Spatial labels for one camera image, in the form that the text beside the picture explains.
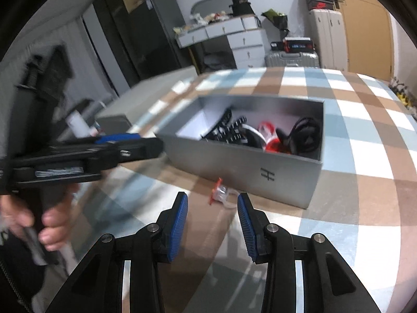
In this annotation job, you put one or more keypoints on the grey arched mirror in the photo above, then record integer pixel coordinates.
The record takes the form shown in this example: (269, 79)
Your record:
(208, 3)

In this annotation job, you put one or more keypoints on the white desk with drawers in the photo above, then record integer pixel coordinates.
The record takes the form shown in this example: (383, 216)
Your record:
(247, 44)

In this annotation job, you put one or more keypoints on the grey refrigerator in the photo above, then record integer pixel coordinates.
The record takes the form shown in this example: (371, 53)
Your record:
(172, 29)

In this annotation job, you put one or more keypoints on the black and red shoe box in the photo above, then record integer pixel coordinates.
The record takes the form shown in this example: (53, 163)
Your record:
(321, 5)

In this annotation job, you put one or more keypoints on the person's light clothing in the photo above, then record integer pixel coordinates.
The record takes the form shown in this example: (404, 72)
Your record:
(49, 287)

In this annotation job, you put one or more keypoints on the white bottle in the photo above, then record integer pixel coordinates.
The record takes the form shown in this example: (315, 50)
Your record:
(78, 124)

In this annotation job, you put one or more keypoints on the white curtain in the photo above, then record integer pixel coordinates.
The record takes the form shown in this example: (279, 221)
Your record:
(94, 62)

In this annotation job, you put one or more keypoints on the black claw hair clip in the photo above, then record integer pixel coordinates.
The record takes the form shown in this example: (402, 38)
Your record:
(303, 137)

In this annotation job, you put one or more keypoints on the silver suitcase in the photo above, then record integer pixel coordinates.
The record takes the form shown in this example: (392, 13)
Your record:
(290, 60)

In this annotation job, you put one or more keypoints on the white round pin badge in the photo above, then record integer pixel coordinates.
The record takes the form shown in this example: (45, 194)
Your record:
(254, 135)

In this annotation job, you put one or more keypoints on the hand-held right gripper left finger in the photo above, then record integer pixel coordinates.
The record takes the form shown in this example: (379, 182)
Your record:
(177, 226)

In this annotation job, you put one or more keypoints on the white suitcase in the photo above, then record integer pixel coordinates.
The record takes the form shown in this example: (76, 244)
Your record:
(329, 39)

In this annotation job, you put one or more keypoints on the black tall cabinet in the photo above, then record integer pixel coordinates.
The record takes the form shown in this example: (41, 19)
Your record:
(130, 39)

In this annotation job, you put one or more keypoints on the silver rectangular box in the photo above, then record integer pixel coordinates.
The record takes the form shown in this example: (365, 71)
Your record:
(228, 166)

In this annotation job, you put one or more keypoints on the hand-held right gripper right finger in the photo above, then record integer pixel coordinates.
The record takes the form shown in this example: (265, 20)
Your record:
(246, 230)

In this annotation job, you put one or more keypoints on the grey low cabinet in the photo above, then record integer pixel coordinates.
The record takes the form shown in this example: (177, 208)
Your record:
(153, 88)

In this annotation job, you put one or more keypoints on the wooden door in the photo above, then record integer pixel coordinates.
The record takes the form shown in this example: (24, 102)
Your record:
(365, 22)

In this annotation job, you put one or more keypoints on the clutter on white desk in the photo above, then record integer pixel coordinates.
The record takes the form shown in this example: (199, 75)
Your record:
(205, 18)

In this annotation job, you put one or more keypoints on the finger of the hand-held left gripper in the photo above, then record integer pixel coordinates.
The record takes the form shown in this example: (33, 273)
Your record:
(136, 150)
(114, 138)

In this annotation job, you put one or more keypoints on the black red flat box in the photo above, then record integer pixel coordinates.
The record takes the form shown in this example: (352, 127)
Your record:
(293, 45)

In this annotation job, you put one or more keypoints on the dark wrapped flower bouquet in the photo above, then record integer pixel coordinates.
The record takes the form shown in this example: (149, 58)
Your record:
(277, 21)

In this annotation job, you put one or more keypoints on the patterned cloth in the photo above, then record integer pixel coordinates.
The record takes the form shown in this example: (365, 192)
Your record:
(404, 94)

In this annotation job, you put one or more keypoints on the person's left hand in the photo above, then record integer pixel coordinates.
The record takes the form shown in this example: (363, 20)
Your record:
(55, 231)

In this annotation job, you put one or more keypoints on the black toothed hair clip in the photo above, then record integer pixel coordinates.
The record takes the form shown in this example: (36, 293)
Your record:
(218, 127)

